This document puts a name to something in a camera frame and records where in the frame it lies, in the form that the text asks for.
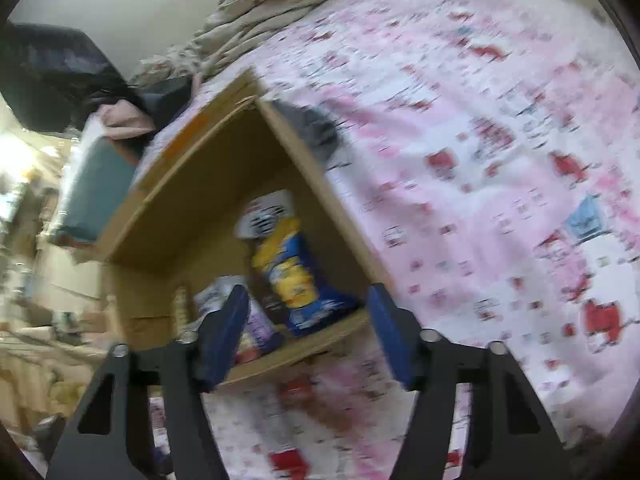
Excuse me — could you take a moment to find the yellow checked snack packet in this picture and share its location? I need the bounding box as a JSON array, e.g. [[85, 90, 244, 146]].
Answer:
[[172, 285, 194, 337]]

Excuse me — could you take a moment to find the dark blue cloth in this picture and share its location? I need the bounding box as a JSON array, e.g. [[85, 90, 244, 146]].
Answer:
[[130, 77, 202, 126]]

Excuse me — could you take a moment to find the white red-printed snack packet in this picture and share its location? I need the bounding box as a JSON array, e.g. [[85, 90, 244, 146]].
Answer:
[[235, 190, 296, 241]]

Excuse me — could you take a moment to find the pink cloth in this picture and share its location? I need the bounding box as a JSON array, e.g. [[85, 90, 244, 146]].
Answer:
[[97, 100, 157, 141]]

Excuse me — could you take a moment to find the dark brown snack packet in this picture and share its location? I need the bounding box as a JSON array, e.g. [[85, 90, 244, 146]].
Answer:
[[252, 280, 287, 332]]

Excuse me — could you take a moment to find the dark shiny bag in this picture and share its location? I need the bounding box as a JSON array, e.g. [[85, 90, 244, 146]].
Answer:
[[0, 22, 132, 132]]

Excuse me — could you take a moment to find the floral quilt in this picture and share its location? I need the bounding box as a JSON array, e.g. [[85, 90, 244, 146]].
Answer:
[[130, 0, 352, 87]]

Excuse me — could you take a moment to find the white purple snack packet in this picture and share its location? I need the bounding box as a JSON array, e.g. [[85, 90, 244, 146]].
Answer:
[[192, 275, 283, 366]]

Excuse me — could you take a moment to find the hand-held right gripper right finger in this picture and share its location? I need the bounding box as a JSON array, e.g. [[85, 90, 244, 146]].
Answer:
[[367, 282, 573, 480]]

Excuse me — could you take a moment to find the dark grey cloth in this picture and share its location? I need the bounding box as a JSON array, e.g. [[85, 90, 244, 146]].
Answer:
[[280, 102, 347, 162]]

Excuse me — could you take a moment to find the pink printed bed sheet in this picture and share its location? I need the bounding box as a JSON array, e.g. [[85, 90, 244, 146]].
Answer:
[[145, 0, 640, 480]]

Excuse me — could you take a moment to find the blue yellow chips bag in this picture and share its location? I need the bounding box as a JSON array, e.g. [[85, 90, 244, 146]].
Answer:
[[250, 217, 361, 338]]

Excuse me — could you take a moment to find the cardboard box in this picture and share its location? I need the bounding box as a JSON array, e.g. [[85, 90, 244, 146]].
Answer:
[[95, 67, 396, 388]]

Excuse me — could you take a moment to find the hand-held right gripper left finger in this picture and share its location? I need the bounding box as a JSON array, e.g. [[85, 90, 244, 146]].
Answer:
[[47, 284, 251, 480]]

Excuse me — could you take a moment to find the teal pillow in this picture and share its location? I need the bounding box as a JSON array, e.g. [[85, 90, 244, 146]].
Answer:
[[50, 137, 142, 249]]

